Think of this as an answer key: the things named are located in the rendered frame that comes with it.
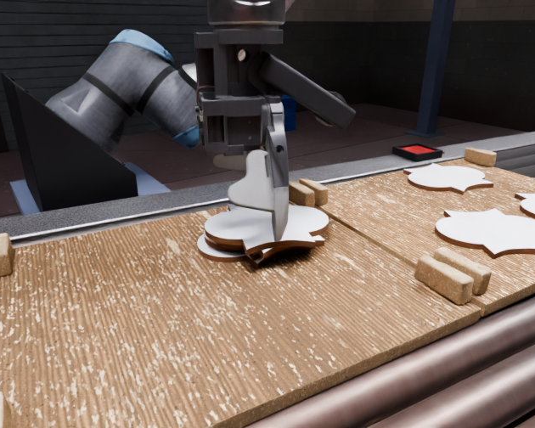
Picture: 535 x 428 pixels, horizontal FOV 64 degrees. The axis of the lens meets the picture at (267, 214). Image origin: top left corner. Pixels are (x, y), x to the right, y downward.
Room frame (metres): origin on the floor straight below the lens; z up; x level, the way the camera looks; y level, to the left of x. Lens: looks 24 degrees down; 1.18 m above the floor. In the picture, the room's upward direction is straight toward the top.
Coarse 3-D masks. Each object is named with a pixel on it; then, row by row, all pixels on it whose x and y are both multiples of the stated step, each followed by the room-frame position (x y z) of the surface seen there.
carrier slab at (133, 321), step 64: (64, 256) 0.44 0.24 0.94; (128, 256) 0.44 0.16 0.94; (192, 256) 0.44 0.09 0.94; (320, 256) 0.44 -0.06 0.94; (384, 256) 0.44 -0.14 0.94; (0, 320) 0.32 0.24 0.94; (64, 320) 0.32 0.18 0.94; (128, 320) 0.32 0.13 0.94; (192, 320) 0.32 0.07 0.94; (256, 320) 0.32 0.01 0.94; (320, 320) 0.32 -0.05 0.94; (384, 320) 0.32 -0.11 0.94; (448, 320) 0.32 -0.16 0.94; (0, 384) 0.24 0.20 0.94; (64, 384) 0.24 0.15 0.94; (128, 384) 0.24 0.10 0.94; (192, 384) 0.24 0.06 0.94; (256, 384) 0.24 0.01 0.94; (320, 384) 0.25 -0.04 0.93
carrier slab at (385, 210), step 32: (352, 192) 0.65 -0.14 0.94; (384, 192) 0.65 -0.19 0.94; (416, 192) 0.65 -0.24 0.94; (448, 192) 0.65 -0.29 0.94; (480, 192) 0.65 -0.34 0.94; (512, 192) 0.65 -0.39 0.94; (352, 224) 0.53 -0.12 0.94; (384, 224) 0.53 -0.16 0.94; (416, 224) 0.53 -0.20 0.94; (416, 256) 0.44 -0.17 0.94; (480, 256) 0.44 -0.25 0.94; (512, 256) 0.44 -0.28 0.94; (512, 288) 0.37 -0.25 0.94
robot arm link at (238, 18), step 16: (208, 0) 0.44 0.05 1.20; (224, 0) 0.43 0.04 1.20; (240, 0) 0.42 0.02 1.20; (256, 0) 0.43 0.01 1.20; (272, 0) 0.43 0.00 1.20; (208, 16) 0.45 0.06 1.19; (224, 16) 0.43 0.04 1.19; (240, 16) 0.42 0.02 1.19; (256, 16) 0.42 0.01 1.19; (272, 16) 0.43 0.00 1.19
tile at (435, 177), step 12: (420, 168) 0.75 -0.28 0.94; (432, 168) 0.75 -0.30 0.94; (444, 168) 0.75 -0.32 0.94; (456, 168) 0.75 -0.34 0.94; (468, 168) 0.75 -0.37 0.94; (408, 180) 0.69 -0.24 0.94; (420, 180) 0.68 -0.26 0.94; (432, 180) 0.68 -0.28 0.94; (444, 180) 0.68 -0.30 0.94; (456, 180) 0.68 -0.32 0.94; (468, 180) 0.68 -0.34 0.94; (480, 180) 0.68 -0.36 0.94; (456, 192) 0.65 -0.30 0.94
